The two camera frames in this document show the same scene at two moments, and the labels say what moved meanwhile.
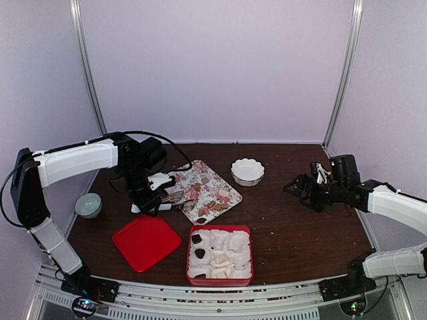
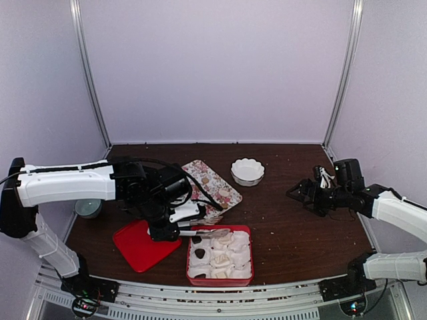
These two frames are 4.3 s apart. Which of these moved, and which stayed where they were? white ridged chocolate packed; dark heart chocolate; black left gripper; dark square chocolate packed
Moved: black left gripper
Stayed: dark square chocolate packed; white ridged chocolate packed; dark heart chocolate
